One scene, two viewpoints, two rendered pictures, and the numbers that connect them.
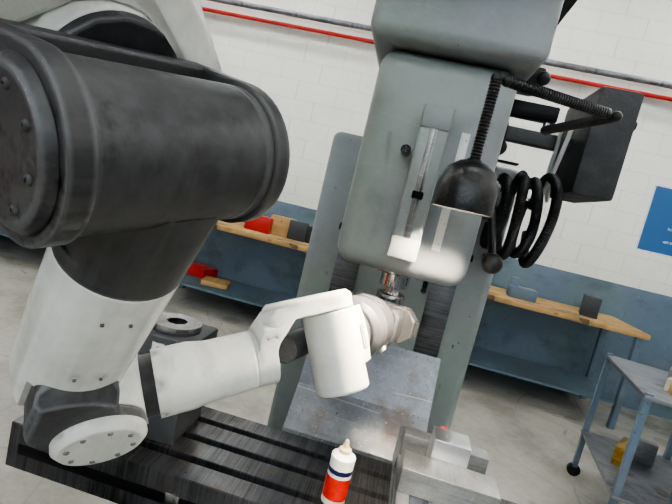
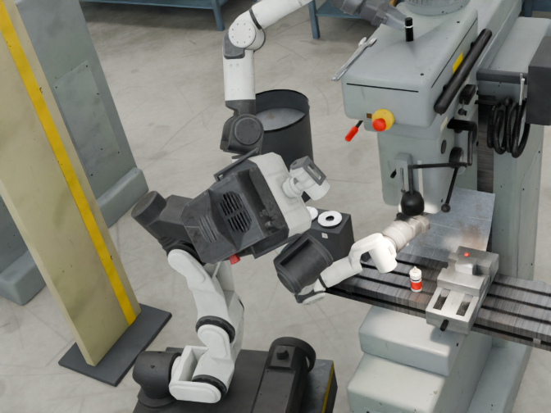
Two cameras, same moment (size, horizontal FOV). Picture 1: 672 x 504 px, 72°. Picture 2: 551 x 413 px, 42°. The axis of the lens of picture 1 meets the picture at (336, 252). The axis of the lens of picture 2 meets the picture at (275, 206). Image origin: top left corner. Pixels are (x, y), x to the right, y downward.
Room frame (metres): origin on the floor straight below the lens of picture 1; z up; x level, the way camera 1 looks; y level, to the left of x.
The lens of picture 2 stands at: (-1.12, -0.59, 2.86)
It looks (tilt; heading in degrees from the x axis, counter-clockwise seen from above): 38 degrees down; 29
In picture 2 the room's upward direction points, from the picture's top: 12 degrees counter-clockwise
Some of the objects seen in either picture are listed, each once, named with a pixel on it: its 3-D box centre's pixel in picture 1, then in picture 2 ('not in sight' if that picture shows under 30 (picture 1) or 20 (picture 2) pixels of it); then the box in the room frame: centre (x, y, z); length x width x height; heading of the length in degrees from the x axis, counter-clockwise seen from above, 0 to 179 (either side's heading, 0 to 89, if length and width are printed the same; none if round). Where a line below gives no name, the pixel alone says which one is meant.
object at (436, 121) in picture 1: (419, 185); (404, 183); (0.65, -0.09, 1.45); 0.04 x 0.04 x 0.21; 83
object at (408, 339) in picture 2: not in sight; (425, 305); (0.76, -0.11, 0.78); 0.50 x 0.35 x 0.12; 173
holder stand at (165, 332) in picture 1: (142, 365); (321, 235); (0.82, 0.30, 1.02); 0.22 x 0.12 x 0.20; 85
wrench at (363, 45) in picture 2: not in sight; (352, 58); (0.63, 0.02, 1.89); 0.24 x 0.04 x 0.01; 171
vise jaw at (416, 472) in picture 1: (446, 483); (460, 282); (0.69, -0.25, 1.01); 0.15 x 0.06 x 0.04; 81
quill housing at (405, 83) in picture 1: (422, 174); (416, 156); (0.77, -0.11, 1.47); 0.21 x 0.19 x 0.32; 83
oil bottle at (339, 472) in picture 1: (340, 470); (416, 277); (0.71, -0.09, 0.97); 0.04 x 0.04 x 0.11
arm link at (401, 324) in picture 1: (368, 323); (404, 229); (0.68, -0.07, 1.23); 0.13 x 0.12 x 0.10; 68
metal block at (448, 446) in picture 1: (447, 453); (466, 267); (0.74, -0.26, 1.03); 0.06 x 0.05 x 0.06; 81
